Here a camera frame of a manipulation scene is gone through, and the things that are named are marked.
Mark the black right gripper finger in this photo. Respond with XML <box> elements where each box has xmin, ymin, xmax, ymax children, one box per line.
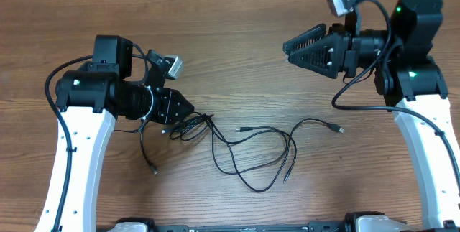
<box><xmin>287</xmin><ymin>33</ymin><xmax>348</xmax><ymax>79</ymax></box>
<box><xmin>282</xmin><ymin>23</ymin><xmax>326</xmax><ymax>55</ymax></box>

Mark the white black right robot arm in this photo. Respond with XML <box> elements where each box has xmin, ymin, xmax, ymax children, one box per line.
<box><xmin>283</xmin><ymin>0</ymin><xmax>459</xmax><ymax>231</ymax></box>

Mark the black USB cable bundle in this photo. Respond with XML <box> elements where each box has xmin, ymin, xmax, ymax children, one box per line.
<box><xmin>139</xmin><ymin>112</ymin><xmax>345</xmax><ymax>193</ymax></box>

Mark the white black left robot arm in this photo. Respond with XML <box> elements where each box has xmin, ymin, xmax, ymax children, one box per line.
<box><xmin>36</xmin><ymin>35</ymin><xmax>194</xmax><ymax>231</ymax></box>

